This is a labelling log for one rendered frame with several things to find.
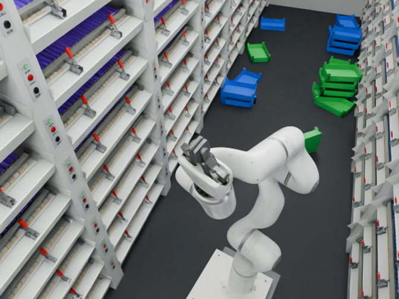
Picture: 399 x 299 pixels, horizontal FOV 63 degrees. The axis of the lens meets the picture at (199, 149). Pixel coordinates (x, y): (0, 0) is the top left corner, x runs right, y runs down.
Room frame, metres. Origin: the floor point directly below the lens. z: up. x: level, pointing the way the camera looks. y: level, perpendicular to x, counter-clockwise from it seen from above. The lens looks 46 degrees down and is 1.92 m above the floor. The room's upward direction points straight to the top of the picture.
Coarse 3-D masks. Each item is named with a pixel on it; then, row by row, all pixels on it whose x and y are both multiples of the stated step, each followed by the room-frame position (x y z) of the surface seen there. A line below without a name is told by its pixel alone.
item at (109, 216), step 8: (152, 136) 1.39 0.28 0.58; (152, 144) 1.38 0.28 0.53; (152, 152) 1.32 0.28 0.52; (144, 160) 1.25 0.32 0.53; (136, 168) 1.19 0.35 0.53; (144, 168) 1.20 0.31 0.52; (136, 176) 1.14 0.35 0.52; (120, 184) 1.07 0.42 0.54; (128, 184) 1.08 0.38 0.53; (136, 184) 1.11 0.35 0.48; (120, 192) 1.02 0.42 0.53; (128, 192) 1.03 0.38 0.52; (104, 208) 0.92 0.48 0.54; (112, 208) 0.92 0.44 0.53; (120, 208) 0.94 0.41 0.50; (104, 216) 0.88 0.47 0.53; (112, 216) 0.88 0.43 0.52; (104, 224) 0.81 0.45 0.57
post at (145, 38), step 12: (132, 0) 1.39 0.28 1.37; (144, 24) 1.38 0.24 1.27; (144, 36) 1.38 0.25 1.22; (144, 48) 1.38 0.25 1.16; (156, 48) 1.46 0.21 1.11; (156, 60) 1.45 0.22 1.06; (144, 72) 1.39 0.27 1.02; (156, 84) 1.42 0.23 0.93; (144, 108) 1.40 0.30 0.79; (156, 108) 1.40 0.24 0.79; (156, 132) 1.38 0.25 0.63; (156, 156) 1.39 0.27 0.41; (168, 168) 1.45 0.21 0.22; (168, 180) 1.44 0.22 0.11
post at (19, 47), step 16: (16, 16) 0.80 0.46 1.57; (0, 32) 0.74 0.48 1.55; (16, 32) 0.78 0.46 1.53; (16, 48) 0.76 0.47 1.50; (32, 48) 0.81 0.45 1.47; (16, 64) 0.75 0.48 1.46; (32, 64) 0.79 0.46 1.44; (16, 80) 0.73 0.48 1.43; (16, 96) 0.73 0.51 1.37; (48, 96) 0.80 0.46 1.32; (48, 112) 0.78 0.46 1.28; (64, 128) 0.81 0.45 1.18; (32, 144) 0.74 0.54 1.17; (48, 144) 0.73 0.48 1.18; (64, 144) 0.78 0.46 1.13; (64, 176) 0.73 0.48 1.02; (80, 176) 0.79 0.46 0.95; (80, 208) 0.74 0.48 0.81; (96, 208) 0.81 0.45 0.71; (96, 240) 0.74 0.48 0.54; (96, 256) 0.73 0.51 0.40; (112, 256) 0.79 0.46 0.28; (112, 272) 0.75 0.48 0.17
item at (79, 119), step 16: (128, 48) 1.39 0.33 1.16; (112, 64) 1.26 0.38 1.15; (128, 64) 1.30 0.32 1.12; (144, 64) 1.34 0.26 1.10; (96, 80) 1.15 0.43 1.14; (112, 80) 1.18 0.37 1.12; (128, 80) 1.21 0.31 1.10; (80, 96) 1.04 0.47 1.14; (96, 96) 1.07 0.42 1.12; (112, 96) 1.09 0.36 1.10; (64, 112) 0.94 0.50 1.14; (80, 112) 0.97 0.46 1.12; (96, 112) 0.99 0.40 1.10; (80, 128) 0.89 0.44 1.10
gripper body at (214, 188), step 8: (184, 160) 0.41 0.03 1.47; (184, 168) 0.41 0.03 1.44; (192, 168) 0.38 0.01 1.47; (200, 168) 0.39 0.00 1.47; (224, 168) 0.38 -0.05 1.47; (192, 176) 0.40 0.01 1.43; (200, 176) 0.37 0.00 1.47; (216, 176) 0.37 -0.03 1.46; (232, 176) 0.39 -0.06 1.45; (200, 184) 0.39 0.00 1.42; (208, 184) 0.36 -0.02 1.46; (216, 184) 0.36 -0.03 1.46; (224, 184) 0.39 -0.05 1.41; (200, 192) 0.40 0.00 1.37; (208, 192) 0.38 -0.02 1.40; (216, 192) 0.36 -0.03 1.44; (224, 192) 0.37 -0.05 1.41
